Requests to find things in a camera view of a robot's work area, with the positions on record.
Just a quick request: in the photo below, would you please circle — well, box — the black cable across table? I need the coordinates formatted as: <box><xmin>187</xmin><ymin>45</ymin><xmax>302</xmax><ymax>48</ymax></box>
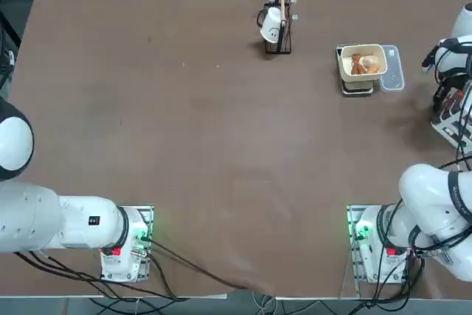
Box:
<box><xmin>147</xmin><ymin>237</ymin><xmax>274</xmax><ymax>292</ymax></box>

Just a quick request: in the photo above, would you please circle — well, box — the clear plastic lid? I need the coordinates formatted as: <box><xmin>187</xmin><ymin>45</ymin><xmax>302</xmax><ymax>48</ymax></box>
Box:
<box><xmin>379</xmin><ymin>44</ymin><xmax>406</xmax><ymax>92</ymax></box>

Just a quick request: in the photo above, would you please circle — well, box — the silver digital kitchen scale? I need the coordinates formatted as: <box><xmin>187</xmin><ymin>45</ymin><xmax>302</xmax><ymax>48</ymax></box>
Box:
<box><xmin>335</xmin><ymin>44</ymin><xmax>375</xmax><ymax>97</ymax></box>

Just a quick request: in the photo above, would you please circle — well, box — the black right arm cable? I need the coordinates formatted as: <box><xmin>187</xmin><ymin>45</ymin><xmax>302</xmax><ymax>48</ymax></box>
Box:
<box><xmin>431</xmin><ymin>40</ymin><xmax>472</xmax><ymax>174</ymax></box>

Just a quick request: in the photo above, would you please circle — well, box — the brown pretzel bread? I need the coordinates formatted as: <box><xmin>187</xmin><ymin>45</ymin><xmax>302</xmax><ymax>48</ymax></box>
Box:
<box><xmin>350</xmin><ymin>52</ymin><xmax>366</xmax><ymax>75</ymax></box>

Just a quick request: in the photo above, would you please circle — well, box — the cream rectangular container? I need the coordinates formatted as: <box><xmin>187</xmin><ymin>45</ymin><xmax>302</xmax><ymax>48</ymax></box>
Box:
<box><xmin>339</xmin><ymin>44</ymin><xmax>389</xmax><ymax>83</ymax></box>

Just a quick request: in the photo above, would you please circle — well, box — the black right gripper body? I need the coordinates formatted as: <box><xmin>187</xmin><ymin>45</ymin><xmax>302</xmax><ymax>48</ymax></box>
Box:
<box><xmin>437</xmin><ymin>73</ymin><xmax>469</xmax><ymax>97</ymax></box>

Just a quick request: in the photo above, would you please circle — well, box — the white smiley mug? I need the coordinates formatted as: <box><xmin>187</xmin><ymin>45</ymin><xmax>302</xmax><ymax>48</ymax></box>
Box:
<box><xmin>256</xmin><ymin>6</ymin><xmax>287</xmax><ymax>44</ymax></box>

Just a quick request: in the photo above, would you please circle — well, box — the white three-layer storage frame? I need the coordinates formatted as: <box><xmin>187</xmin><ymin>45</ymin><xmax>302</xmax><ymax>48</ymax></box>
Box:
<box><xmin>430</xmin><ymin>80</ymin><xmax>472</xmax><ymax>154</ymax></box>

